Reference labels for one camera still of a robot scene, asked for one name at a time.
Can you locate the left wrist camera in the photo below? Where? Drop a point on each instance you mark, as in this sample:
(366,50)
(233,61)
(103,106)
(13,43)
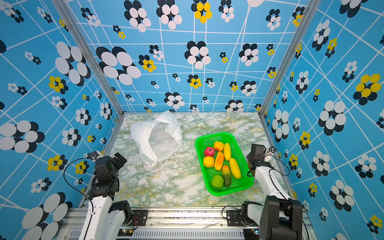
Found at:
(93,156)

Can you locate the aluminium front rail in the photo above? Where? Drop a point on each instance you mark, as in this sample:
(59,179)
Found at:
(199,223)

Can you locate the white plastic bag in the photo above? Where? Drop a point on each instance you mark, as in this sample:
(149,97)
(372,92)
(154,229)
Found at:
(159,139)

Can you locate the pink toy apple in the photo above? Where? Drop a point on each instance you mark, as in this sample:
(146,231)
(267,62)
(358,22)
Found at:
(209,152)

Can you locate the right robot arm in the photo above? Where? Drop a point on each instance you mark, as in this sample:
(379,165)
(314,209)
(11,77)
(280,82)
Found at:
(280,217)

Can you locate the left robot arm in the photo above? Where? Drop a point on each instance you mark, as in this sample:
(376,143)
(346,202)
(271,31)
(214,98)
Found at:
(104,216)

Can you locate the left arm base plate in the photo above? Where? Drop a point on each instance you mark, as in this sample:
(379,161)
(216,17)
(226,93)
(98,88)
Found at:
(139,218)

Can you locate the aluminium corner post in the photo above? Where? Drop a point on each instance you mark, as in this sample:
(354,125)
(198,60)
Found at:
(286,61)
(80,40)

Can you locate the yellow toy apple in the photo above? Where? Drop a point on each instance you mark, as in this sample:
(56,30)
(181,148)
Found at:
(218,146)

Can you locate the yellow toy orange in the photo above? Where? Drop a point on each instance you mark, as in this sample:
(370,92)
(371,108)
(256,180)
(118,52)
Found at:
(208,162)

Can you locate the yellow orange toy banana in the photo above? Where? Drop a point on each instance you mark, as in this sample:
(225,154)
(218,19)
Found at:
(219,161)

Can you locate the circuit board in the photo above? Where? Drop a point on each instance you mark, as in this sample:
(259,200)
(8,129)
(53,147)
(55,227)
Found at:
(125,233)
(251,234)

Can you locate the right aluminium corner post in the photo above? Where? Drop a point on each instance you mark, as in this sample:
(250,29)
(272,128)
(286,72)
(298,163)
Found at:
(286,61)

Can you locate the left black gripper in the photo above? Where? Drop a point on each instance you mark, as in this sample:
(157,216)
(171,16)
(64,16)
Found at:
(118,165)

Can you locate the green toy fruit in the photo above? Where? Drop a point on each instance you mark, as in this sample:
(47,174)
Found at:
(217,182)

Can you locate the left aluminium corner post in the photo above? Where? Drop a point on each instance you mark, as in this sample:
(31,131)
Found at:
(80,40)

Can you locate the green orange toy mango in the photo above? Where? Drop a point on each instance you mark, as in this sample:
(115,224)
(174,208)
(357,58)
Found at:
(226,175)

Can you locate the right circuit board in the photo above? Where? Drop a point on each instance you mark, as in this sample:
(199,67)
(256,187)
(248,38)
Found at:
(251,234)

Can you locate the yellow toy mango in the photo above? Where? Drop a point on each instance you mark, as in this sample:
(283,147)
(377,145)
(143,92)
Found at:
(235,169)
(227,151)

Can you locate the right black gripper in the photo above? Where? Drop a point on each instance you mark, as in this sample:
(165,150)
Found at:
(249,156)

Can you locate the left circuit board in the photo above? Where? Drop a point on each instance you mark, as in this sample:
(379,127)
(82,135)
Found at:
(125,233)

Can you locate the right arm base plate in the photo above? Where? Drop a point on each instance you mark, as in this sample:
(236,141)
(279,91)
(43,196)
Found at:
(234,219)

